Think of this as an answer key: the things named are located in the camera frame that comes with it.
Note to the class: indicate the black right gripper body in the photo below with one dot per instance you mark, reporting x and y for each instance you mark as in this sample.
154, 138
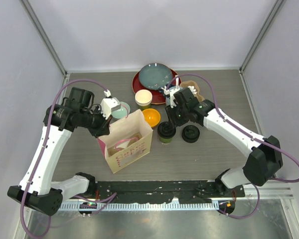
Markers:
178, 114

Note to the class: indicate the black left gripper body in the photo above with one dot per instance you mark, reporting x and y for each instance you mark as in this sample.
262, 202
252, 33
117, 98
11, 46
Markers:
96, 122

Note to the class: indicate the green paper cup taken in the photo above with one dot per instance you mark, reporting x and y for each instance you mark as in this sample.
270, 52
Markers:
164, 140

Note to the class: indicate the pink paper gift bag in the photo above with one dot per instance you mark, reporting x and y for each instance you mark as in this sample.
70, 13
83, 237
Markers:
127, 127

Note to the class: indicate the stack of green paper cups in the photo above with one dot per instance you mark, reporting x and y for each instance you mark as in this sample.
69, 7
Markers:
143, 99

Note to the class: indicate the brown cardboard cup carrier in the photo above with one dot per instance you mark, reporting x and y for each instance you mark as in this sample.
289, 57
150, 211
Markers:
122, 144

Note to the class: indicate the black plastic coffee lid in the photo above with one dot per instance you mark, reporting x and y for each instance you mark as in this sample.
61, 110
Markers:
166, 130

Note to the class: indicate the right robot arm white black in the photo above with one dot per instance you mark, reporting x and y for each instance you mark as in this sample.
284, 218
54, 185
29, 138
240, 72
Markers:
263, 160

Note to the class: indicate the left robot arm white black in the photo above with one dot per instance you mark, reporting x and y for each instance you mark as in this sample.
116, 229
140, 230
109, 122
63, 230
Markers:
37, 187

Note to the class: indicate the remaining black lid stack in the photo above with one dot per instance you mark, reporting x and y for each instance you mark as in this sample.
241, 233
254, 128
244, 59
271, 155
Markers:
190, 134

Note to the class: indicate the light teal patterned bowl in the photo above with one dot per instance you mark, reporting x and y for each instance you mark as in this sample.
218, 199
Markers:
122, 112

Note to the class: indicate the orange bowl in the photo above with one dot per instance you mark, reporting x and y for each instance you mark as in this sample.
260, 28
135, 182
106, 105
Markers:
152, 117

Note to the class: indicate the blue grey plate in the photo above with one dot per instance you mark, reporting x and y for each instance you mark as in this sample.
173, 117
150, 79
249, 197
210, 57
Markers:
155, 75

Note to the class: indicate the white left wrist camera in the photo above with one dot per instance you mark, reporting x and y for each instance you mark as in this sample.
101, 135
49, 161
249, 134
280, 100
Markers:
109, 104

